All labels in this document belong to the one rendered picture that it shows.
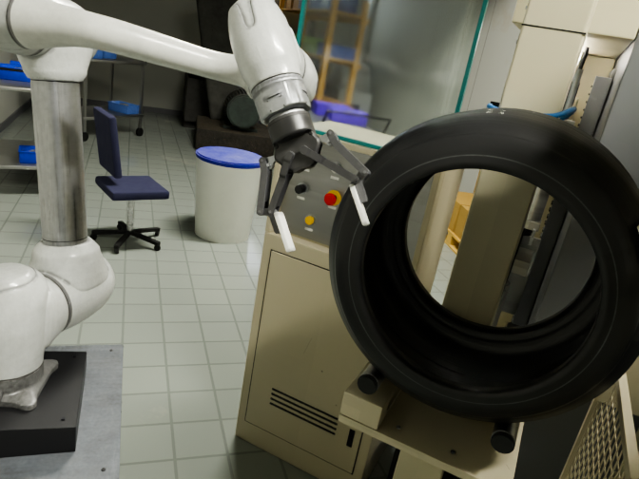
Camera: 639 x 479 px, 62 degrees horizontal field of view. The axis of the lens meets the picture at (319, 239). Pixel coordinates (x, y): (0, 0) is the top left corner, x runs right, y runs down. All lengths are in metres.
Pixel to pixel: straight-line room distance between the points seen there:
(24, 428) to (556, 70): 1.33
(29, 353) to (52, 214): 0.32
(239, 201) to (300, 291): 2.21
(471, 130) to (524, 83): 0.38
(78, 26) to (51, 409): 0.78
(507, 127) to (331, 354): 1.18
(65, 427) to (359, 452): 1.12
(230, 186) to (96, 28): 2.94
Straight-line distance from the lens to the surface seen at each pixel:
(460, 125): 0.95
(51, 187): 1.36
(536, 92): 1.30
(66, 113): 1.33
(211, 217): 4.06
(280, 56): 0.90
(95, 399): 1.45
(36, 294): 1.26
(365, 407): 1.17
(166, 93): 9.53
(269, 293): 1.93
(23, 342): 1.28
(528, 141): 0.92
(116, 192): 3.66
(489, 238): 1.35
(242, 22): 0.93
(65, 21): 1.11
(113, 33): 1.09
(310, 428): 2.10
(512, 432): 1.13
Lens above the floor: 1.54
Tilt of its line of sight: 20 degrees down
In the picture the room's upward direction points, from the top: 11 degrees clockwise
